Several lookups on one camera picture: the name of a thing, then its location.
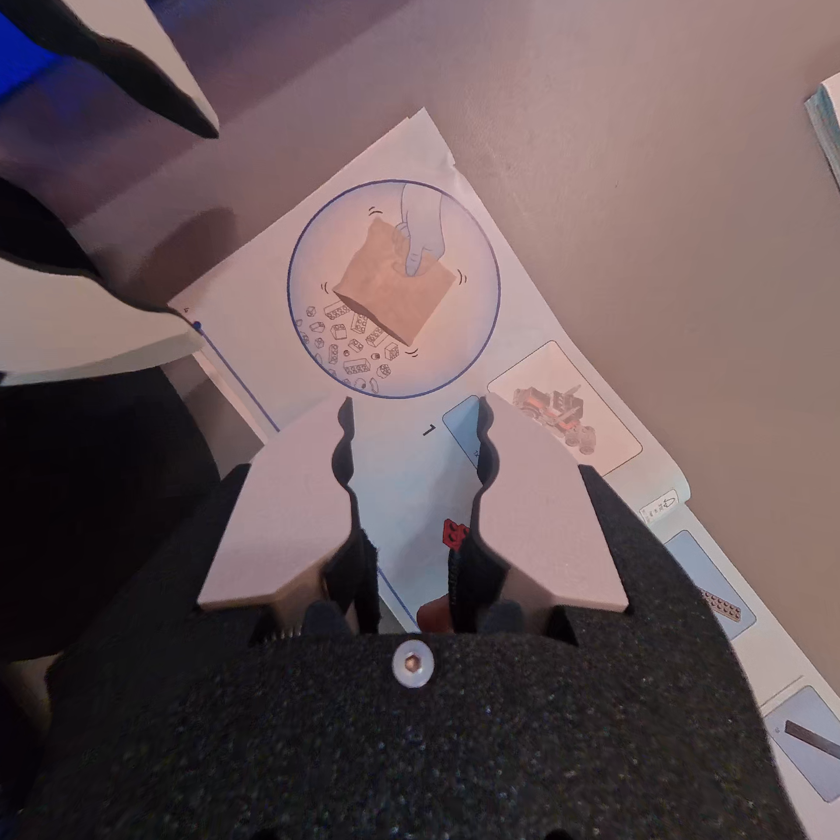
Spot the white paper stack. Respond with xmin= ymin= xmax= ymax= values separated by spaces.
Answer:
xmin=804 ymin=74 xmax=840 ymax=189

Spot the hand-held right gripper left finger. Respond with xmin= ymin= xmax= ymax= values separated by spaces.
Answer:
xmin=197 ymin=395 xmax=382 ymax=635

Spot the lego instruction booklet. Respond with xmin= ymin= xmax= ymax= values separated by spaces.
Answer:
xmin=167 ymin=107 xmax=840 ymax=809

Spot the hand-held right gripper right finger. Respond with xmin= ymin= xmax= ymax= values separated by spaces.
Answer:
xmin=446 ymin=392 xmax=631 ymax=635

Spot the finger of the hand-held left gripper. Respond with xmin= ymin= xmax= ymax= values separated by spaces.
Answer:
xmin=0 ymin=177 xmax=204 ymax=389
xmin=0 ymin=0 xmax=221 ymax=140

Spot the blue object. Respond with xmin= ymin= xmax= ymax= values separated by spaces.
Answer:
xmin=0 ymin=13 xmax=61 ymax=101

